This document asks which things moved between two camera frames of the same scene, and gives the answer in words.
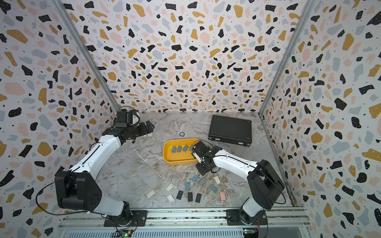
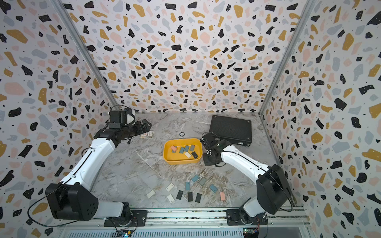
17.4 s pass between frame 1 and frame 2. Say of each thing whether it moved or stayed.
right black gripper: moved
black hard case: stayed
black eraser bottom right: stayed
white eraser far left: stayed
